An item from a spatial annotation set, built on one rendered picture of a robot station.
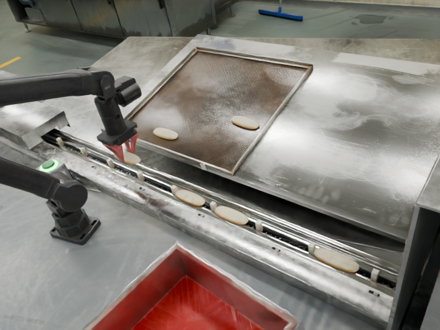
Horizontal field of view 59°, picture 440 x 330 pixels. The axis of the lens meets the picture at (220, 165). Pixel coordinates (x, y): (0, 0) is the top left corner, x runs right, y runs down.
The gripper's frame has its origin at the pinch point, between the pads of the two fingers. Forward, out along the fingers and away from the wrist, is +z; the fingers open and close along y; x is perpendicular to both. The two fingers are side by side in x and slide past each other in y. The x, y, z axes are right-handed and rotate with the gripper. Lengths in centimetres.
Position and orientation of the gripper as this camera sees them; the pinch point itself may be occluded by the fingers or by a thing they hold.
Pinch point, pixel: (126, 155)
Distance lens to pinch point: 118.2
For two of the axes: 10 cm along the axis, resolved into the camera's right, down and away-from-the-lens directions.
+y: 5.8, -5.8, 5.7
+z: 1.5, 7.7, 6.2
